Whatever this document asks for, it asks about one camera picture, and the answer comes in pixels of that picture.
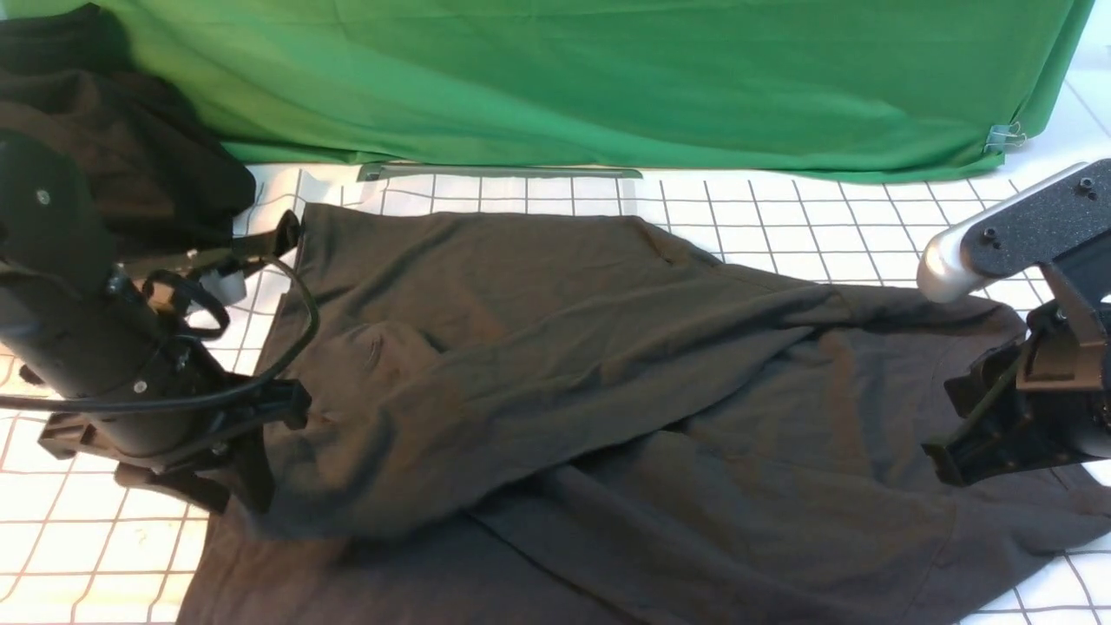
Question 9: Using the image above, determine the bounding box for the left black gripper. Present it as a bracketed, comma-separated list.
[0, 278, 313, 515]

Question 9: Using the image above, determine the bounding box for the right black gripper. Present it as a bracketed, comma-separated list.
[922, 304, 1108, 487]

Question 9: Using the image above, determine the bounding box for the dark gray long-sleeve shirt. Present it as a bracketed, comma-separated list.
[178, 203, 1108, 624]

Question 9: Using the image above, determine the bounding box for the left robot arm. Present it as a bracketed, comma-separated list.
[1, 131, 320, 514]

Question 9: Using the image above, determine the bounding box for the silver binder clip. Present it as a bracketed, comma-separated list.
[983, 122, 1028, 155]

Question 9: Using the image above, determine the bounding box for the green backdrop cloth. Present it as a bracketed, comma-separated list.
[101, 1, 1094, 183]

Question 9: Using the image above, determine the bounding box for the pile of black clothes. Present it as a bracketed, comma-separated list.
[1, 3, 301, 265]

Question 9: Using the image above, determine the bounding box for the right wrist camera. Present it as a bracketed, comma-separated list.
[917, 158, 1110, 302]

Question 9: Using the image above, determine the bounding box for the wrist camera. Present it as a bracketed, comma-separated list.
[128, 248, 263, 340]
[917, 158, 1110, 302]

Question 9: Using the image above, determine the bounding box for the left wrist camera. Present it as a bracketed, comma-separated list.
[128, 248, 263, 340]

